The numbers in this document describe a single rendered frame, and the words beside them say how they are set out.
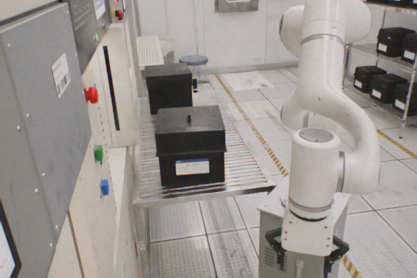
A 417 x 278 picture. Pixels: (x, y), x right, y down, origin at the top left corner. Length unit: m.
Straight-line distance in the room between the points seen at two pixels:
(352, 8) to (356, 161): 0.41
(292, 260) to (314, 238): 0.73
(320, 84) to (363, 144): 0.14
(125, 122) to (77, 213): 0.95
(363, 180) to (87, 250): 0.54
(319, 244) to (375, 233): 1.87
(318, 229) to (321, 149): 0.19
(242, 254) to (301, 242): 1.56
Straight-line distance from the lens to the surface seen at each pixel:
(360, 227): 2.66
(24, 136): 0.45
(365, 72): 4.55
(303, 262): 1.48
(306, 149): 0.65
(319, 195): 0.70
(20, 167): 0.43
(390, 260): 2.49
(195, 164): 1.51
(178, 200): 1.50
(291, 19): 0.99
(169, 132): 1.44
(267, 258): 1.56
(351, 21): 0.94
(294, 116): 1.24
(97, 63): 1.58
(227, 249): 2.36
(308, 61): 0.75
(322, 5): 0.82
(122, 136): 1.68
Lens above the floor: 1.61
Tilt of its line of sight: 24 degrees down
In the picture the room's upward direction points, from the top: 2 degrees counter-clockwise
